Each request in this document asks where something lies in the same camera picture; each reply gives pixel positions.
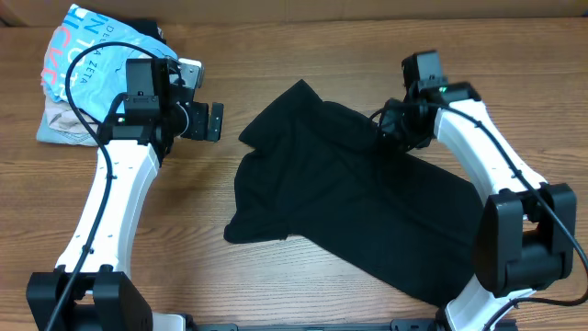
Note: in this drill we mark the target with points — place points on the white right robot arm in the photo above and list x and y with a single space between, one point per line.
525 241

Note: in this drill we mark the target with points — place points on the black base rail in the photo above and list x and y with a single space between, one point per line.
317 326

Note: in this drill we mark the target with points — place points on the black folded garment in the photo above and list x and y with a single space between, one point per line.
146 27

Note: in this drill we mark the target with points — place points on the black t-shirt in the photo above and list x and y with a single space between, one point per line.
316 169

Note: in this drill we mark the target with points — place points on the grey-blue folded garment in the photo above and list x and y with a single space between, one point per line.
46 134

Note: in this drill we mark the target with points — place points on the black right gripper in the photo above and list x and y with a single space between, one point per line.
391 124

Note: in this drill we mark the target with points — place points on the light blue printed t-shirt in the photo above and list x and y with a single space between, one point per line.
101 74

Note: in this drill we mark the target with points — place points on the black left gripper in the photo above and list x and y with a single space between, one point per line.
202 120

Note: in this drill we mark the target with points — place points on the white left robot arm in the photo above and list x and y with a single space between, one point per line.
90 287

